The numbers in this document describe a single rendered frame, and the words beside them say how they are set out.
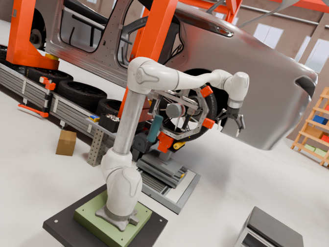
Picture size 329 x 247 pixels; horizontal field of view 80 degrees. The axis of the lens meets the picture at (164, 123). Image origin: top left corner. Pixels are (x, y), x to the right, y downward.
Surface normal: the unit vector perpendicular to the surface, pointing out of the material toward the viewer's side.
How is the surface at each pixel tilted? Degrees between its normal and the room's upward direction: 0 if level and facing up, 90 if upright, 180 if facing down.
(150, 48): 90
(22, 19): 90
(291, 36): 90
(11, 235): 0
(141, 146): 90
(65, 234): 0
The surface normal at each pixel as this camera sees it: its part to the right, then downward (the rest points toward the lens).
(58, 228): 0.34, -0.90
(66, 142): 0.35, 0.38
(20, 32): 0.85, 0.42
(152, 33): -0.39, 0.11
